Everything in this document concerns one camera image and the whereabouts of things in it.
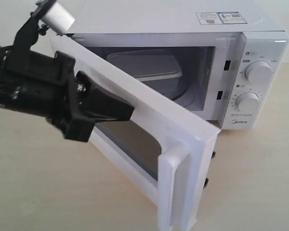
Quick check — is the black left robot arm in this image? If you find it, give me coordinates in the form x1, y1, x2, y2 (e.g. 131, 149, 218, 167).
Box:
0, 46, 134, 142

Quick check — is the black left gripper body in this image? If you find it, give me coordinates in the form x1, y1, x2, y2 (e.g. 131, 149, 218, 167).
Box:
0, 51, 94, 142

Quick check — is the white microwave oven body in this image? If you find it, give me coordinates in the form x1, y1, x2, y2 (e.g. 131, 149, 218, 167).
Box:
67, 0, 289, 129

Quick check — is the upper white power knob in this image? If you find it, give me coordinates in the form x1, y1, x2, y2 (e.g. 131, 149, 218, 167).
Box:
245, 61, 273, 85

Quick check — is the lower white timer knob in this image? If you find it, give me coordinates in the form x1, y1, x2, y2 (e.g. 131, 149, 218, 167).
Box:
236, 92, 260, 112

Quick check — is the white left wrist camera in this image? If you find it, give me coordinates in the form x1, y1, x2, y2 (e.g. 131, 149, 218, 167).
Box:
41, 0, 75, 36

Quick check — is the white lidded plastic container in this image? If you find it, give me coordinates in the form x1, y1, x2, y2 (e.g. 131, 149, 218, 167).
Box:
106, 49, 182, 82

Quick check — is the glass turntable plate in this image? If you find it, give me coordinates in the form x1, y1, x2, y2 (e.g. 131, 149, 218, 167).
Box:
171, 76, 195, 107

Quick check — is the white microwave door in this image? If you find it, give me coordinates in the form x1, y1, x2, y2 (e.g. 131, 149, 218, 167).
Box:
50, 36, 220, 231

